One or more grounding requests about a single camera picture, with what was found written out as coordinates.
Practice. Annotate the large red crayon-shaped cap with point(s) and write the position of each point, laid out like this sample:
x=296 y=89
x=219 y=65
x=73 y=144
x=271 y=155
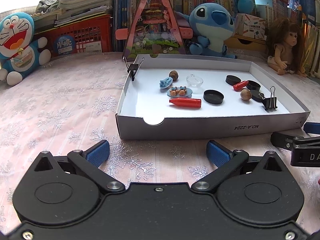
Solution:
x=185 y=103

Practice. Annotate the white cardboard box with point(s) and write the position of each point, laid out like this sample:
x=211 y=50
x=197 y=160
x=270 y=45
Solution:
x=215 y=127

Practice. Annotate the brown nut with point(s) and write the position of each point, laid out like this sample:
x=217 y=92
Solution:
x=173 y=75
x=245 y=94

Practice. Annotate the blue robot cat plush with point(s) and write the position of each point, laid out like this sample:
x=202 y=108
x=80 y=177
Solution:
x=17 y=45

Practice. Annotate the black round disc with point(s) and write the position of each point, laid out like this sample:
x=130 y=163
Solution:
x=232 y=80
x=256 y=96

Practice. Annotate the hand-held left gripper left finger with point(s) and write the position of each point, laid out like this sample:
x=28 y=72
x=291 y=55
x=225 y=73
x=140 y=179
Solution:
x=98 y=152

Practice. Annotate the clear plastic dome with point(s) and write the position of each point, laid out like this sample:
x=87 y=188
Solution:
x=195 y=82

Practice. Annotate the pink triangular toy house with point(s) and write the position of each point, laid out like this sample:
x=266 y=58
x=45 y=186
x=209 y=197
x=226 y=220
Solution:
x=155 y=30

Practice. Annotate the pink snowflake tablecloth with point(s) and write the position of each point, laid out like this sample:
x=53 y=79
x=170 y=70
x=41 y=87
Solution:
x=62 y=105

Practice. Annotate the blue bear hair clip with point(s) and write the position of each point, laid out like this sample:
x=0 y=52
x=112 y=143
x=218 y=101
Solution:
x=180 y=92

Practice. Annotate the wooden drawer box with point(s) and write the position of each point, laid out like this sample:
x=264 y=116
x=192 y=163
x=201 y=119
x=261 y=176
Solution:
x=247 y=43

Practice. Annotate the black round lid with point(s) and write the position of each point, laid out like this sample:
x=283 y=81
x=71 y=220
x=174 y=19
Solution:
x=253 y=85
x=213 y=97

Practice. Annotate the black binder clip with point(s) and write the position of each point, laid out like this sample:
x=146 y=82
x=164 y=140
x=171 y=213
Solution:
x=132 y=68
x=270 y=103

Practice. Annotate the small red crayon-shaped cap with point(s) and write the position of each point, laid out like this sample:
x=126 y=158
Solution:
x=240 y=85

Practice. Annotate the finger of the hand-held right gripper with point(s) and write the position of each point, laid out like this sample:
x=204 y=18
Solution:
x=312 y=128
x=281 y=140

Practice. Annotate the plain blue hair clip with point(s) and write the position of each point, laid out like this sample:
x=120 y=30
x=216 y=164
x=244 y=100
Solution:
x=165 y=83

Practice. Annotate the blue printed hanging bag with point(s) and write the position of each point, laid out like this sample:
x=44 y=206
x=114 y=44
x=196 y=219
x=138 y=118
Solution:
x=301 y=2

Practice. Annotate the white printed cardboard carton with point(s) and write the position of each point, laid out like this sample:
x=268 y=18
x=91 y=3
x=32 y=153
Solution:
x=251 y=26

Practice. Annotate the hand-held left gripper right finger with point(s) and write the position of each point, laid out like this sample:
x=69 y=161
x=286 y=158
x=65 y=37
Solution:
x=217 y=152

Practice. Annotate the blue fuzzy ball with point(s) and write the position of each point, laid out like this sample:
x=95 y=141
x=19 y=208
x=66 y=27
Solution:
x=246 y=5

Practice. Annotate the brown-haired doll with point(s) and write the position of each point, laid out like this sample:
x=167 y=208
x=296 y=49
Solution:
x=287 y=45

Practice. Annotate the shiny gold foil packet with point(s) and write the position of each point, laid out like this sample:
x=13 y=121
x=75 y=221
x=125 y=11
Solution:
x=311 y=45

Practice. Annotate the red plastic crate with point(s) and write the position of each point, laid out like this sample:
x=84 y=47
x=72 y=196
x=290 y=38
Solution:
x=92 y=35

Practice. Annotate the blue printed card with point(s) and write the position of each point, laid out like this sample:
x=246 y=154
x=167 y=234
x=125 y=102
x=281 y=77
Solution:
x=64 y=45

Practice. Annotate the blue alien plush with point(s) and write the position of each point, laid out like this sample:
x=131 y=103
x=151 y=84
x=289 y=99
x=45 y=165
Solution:
x=212 y=25

